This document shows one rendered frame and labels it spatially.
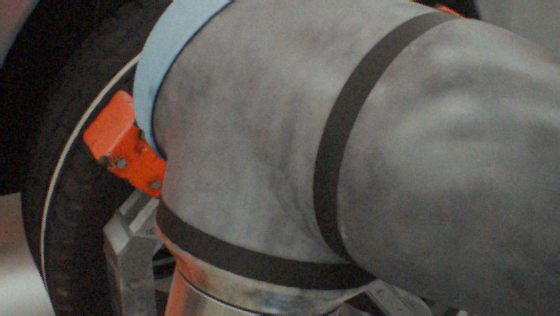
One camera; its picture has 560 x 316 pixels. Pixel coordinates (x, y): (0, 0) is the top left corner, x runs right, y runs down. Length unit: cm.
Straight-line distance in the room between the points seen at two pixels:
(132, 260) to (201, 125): 69
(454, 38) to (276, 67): 7
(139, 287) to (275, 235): 73
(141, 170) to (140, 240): 9
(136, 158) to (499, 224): 73
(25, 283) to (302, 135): 241
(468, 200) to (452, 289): 4
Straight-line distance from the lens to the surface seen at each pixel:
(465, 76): 37
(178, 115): 45
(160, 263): 127
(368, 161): 37
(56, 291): 124
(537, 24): 156
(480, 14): 149
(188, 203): 44
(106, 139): 106
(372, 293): 82
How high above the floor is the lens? 158
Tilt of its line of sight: 29 degrees down
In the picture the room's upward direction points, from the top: 1 degrees counter-clockwise
